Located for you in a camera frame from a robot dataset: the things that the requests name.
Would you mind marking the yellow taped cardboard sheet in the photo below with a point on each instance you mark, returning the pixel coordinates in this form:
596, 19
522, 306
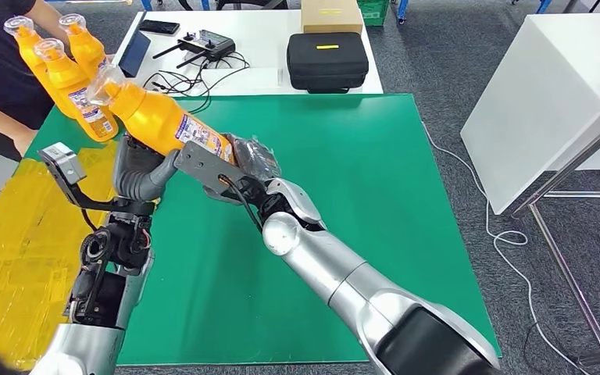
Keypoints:
20, 248

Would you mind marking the blue metal frame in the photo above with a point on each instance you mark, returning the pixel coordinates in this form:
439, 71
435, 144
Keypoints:
146, 4
402, 9

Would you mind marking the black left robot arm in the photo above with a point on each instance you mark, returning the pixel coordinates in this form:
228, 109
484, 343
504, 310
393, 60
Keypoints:
103, 290

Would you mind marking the black carrying case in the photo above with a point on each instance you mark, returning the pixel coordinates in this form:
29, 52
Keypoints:
327, 65

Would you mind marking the person's right hand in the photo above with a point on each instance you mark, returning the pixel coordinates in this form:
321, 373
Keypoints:
24, 142

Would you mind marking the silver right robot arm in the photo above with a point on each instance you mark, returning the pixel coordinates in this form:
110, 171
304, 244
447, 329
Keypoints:
341, 274

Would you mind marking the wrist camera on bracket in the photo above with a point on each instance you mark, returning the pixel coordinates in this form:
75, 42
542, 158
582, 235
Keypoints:
62, 163
207, 168

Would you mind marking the green table mat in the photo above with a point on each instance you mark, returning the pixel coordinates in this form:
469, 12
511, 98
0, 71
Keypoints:
357, 155

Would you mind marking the green plastic crate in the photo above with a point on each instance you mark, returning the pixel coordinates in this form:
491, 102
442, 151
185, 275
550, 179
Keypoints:
373, 12

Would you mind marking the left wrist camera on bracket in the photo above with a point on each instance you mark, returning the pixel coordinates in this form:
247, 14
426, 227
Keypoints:
62, 163

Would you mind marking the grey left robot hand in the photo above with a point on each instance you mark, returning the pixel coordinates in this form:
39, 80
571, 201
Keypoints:
139, 178

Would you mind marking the person's left forearm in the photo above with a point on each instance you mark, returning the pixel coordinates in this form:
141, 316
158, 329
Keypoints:
46, 20

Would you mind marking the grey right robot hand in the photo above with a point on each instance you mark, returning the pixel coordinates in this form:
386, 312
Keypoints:
258, 158

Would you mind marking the steel stand frame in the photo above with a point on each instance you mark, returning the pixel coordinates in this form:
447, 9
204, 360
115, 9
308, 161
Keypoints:
564, 168

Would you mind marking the large white table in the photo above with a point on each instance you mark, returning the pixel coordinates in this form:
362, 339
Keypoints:
538, 103

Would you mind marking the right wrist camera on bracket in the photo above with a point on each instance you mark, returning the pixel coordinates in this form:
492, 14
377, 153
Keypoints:
207, 168

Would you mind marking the black smartphone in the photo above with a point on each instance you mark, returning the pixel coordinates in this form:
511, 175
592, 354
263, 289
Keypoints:
158, 27

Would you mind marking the dark blue tablet case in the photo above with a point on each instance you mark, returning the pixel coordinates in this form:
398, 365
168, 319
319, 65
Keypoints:
133, 54

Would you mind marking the black remote controller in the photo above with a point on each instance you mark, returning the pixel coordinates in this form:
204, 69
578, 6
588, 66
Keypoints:
208, 44

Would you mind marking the black office chair base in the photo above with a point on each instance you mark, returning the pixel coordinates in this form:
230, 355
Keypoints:
248, 4

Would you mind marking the brown cardboard box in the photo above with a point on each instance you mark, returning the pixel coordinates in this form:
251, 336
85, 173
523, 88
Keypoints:
331, 16

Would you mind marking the orange detergent bottle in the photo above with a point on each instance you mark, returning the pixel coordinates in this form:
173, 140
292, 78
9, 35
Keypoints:
150, 119
80, 98
85, 49
33, 52

